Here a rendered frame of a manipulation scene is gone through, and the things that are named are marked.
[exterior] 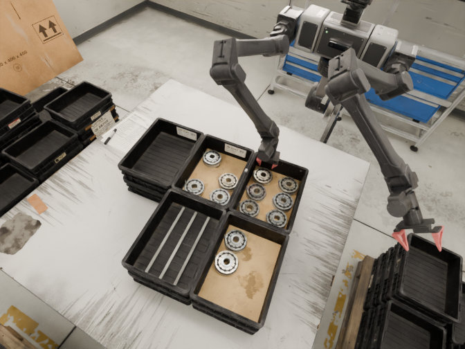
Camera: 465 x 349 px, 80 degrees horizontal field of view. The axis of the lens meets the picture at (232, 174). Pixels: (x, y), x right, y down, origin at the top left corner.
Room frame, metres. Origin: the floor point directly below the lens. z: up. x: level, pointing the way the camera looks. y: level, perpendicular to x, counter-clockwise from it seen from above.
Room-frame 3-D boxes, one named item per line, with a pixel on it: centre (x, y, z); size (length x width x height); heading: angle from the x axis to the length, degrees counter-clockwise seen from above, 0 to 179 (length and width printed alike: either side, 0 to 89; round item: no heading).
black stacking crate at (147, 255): (0.48, 0.20, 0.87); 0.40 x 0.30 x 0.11; 164
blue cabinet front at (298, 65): (2.64, -0.73, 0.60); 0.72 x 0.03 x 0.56; 67
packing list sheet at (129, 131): (1.25, 0.71, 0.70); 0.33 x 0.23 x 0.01; 157
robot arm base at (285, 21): (1.26, -0.14, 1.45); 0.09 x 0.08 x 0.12; 67
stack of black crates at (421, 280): (0.58, -1.15, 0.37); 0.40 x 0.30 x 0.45; 157
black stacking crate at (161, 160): (0.95, 0.38, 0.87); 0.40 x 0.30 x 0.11; 164
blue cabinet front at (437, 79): (2.32, -1.46, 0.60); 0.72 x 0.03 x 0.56; 67
